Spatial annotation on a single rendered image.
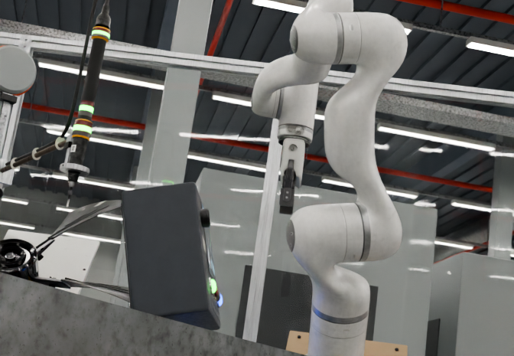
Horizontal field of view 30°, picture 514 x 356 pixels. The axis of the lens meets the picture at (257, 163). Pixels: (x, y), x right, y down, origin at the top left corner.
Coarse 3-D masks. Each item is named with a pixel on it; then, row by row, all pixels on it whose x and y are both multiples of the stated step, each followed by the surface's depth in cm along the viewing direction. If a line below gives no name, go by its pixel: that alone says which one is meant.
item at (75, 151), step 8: (104, 8) 237; (104, 16) 236; (96, 24) 238; (104, 24) 239; (72, 144) 228; (80, 144) 227; (72, 152) 227; (80, 152) 227; (72, 160) 226; (80, 160) 227; (72, 176) 225
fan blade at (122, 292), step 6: (66, 282) 216; (72, 282) 213; (78, 282) 214; (84, 282) 216; (96, 288) 211; (102, 288) 212; (108, 288) 213; (114, 288) 214; (120, 288) 215; (126, 288) 216; (114, 294) 209; (120, 294) 210; (126, 294) 211; (126, 300) 207
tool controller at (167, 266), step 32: (128, 192) 139; (160, 192) 139; (192, 192) 139; (128, 224) 138; (160, 224) 138; (192, 224) 138; (128, 256) 137; (160, 256) 137; (192, 256) 137; (128, 288) 137; (160, 288) 135; (192, 288) 135; (192, 320) 143
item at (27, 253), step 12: (0, 240) 220; (12, 240) 221; (24, 240) 221; (0, 252) 217; (12, 252) 219; (24, 252) 218; (36, 252) 218; (0, 264) 214; (12, 264) 214; (24, 264) 214; (24, 276) 214; (36, 276) 219
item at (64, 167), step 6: (72, 138) 231; (66, 144) 231; (66, 156) 230; (66, 162) 229; (60, 168) 226; (66, 168) 225; (72, 168) 224; (78, 168) 224; (84, 168) 225; (84, 174) 228
